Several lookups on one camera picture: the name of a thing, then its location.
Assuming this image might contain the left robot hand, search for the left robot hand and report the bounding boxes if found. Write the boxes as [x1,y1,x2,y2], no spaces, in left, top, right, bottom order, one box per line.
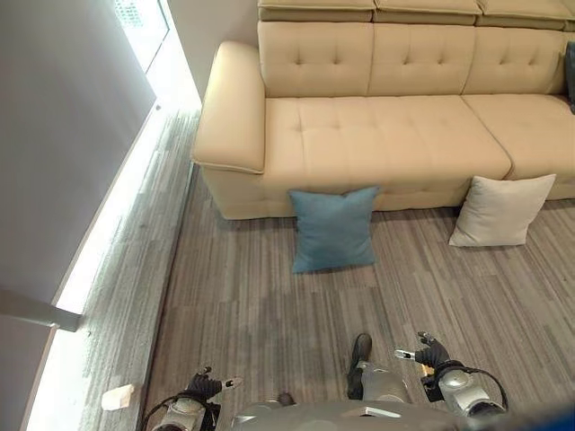
[185,366,244,398]

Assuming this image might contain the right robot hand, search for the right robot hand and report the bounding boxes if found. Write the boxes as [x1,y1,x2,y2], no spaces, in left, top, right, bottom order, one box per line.
[394,330,452,368]

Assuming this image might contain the beige leather sofa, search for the beige leather sofa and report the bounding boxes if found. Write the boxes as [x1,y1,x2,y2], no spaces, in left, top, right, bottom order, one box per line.
[191,0,575,221]

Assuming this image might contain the silver robot leg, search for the silver robot leg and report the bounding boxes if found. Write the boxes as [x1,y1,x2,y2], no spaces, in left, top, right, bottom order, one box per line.
[346,361,408,401]

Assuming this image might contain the dark robot foot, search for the dark robot foot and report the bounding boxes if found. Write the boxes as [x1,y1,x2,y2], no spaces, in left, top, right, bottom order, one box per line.
[349,332,374,365]

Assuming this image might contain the crumpled white paper scrap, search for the crumpled white paper scrap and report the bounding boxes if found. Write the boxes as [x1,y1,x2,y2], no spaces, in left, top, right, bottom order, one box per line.
[101,384,136,411]

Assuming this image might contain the silver robot torso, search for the silver robot torso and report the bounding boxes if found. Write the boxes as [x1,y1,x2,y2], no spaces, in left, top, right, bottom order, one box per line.
[229,392,468,431]

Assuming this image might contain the blue square cushion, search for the blue square cushion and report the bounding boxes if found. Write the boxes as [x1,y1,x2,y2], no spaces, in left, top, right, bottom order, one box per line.
[287,186,382,275]

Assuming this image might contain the light grey square cushion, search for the light grey square cushion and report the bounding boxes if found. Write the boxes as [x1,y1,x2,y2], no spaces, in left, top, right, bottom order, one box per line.
[448,173,557,248]

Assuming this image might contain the dark grey cushion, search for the dark grey cushion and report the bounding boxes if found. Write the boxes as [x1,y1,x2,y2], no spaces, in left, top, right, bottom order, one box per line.
[564,40,575,115]

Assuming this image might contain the grey wall ledge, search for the grey wall ledge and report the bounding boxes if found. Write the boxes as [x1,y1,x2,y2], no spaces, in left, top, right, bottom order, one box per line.
[0,286,84,334]

